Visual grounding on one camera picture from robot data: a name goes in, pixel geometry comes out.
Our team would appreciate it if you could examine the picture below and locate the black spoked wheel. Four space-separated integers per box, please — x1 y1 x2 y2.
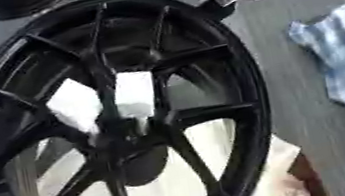
0 0 288 196

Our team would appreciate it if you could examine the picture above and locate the white sheet under wheel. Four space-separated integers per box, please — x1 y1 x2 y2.
0 95 311 196

